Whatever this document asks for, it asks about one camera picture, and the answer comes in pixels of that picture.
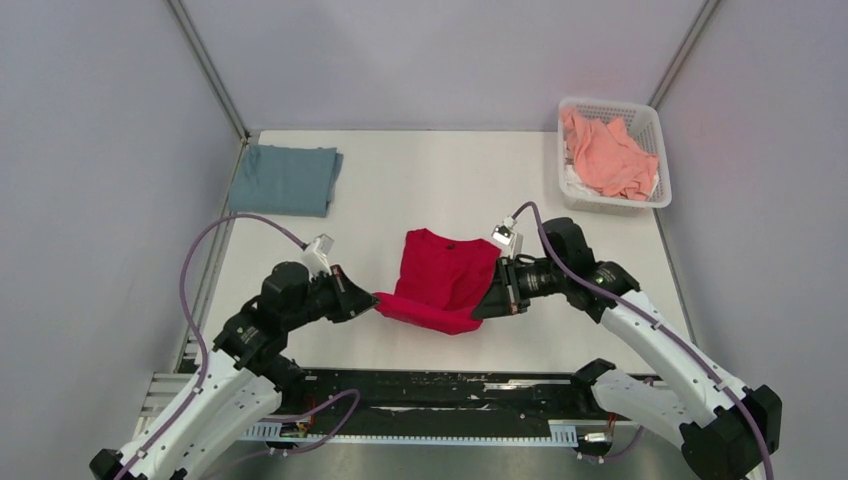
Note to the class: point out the aluminium frame rail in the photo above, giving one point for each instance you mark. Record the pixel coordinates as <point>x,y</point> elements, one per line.
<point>722,435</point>

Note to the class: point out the red t shirt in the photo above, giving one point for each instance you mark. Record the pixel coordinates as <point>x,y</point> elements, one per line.
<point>440,282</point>

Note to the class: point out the white plastic basket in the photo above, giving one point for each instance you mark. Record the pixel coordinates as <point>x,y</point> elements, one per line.
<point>644,127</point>

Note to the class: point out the folded blue t shirt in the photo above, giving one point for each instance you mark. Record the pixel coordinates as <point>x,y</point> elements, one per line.
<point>287,181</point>

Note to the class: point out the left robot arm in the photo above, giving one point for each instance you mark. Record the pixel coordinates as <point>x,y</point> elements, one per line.
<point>242,380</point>

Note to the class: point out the pink t shirt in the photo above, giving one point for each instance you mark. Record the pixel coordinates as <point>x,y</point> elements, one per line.
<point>607,158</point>

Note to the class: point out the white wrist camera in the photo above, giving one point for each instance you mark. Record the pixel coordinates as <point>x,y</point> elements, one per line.
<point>507,238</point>
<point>315,255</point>

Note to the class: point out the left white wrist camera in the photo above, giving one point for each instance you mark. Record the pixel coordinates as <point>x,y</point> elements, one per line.
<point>315,255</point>

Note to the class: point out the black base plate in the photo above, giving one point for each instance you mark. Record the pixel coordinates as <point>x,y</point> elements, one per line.
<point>401,405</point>

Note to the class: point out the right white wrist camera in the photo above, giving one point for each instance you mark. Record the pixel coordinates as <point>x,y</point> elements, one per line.
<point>507,238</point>

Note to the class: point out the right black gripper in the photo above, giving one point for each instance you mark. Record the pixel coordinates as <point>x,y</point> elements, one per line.
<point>502,297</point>

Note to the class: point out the white cloth in basket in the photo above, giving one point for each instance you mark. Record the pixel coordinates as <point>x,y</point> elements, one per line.
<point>574,185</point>

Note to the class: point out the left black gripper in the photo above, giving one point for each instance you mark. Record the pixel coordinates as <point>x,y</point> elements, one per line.
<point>351,299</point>

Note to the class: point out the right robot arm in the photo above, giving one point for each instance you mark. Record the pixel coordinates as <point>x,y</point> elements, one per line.
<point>662,351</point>

